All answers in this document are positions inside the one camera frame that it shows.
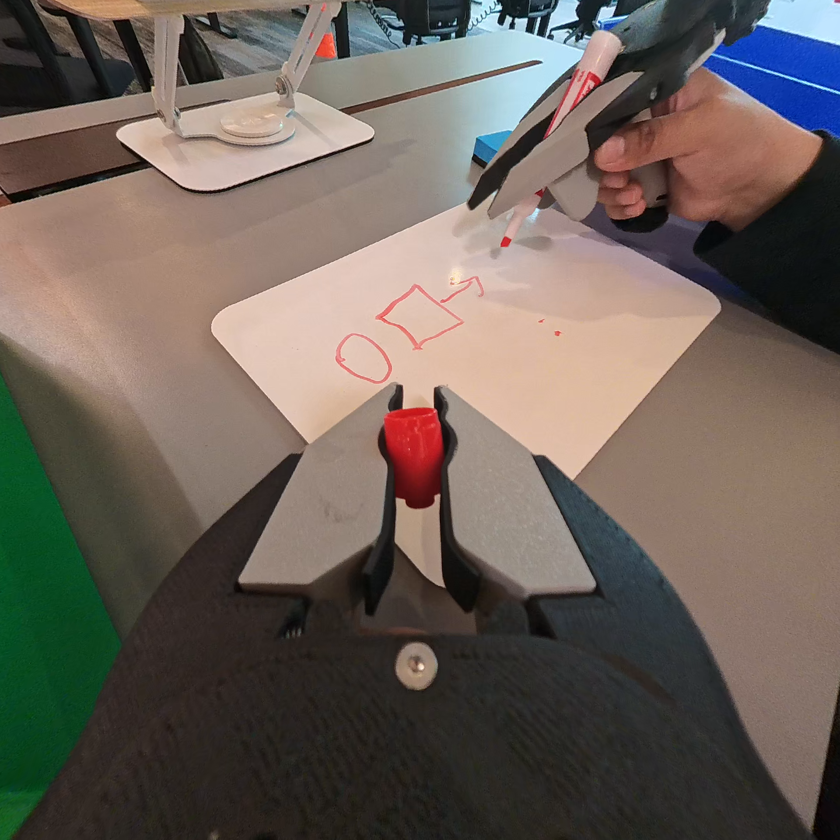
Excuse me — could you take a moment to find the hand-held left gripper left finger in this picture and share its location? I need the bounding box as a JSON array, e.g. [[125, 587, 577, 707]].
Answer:
[[238, 382, 408, 616]]

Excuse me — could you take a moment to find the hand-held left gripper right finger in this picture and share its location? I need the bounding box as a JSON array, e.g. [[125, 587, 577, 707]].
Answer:
[[433, 384, 597, 613]]

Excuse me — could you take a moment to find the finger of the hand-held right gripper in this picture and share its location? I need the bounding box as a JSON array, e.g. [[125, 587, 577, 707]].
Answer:
[[466, 66, 585, 212], [487, 70, 645, 221]]

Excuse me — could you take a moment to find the red dry erase marker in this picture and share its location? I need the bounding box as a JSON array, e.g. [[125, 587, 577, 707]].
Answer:
[[499, 29, 624, 249]]

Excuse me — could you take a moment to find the red marker cap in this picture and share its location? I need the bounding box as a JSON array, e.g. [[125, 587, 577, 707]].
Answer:
[[382, 407, 442, 509]]

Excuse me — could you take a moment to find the white whiteboard sheet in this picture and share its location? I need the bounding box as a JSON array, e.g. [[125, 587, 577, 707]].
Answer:
[[211, 200, 723, 588]]

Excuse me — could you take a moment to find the person's right hand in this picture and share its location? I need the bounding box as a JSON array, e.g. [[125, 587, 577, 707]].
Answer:
[[591, 67, 826, 232]]

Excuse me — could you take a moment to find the blue plastic bin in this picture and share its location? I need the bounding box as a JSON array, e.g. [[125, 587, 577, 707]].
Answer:
[[705, 26, 840, 139]]

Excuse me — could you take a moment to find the wooden-edged desk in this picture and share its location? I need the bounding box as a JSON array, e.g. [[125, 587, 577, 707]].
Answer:
[[748, 0, 840, 43]]

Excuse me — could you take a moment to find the white metal stand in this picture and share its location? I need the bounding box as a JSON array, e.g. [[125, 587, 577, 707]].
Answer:
[[117, 0, 376, 193]]

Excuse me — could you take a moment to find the green plastic bin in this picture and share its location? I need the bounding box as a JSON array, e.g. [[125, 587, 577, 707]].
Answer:
[[0, 374, 122, 821]]

